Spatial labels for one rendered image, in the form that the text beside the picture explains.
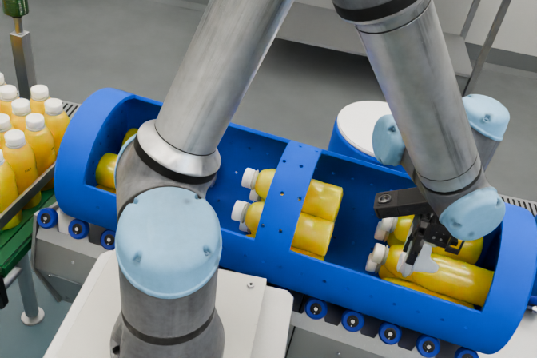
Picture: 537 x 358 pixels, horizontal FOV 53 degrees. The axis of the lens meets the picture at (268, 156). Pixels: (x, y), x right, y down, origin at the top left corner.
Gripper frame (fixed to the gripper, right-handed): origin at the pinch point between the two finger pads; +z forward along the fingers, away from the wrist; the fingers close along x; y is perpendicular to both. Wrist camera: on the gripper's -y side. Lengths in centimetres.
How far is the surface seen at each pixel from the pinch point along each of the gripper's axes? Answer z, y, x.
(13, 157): 5, -83, 0
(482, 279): -2.5, 13.6, -1.0
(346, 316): 14.1, -6.8, -5.3
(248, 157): 2.0, -36.4, 18.7
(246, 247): -0.2, -28.0, -8.8
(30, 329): 111, -109, 20
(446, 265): -2.7, 7.1, -0.7
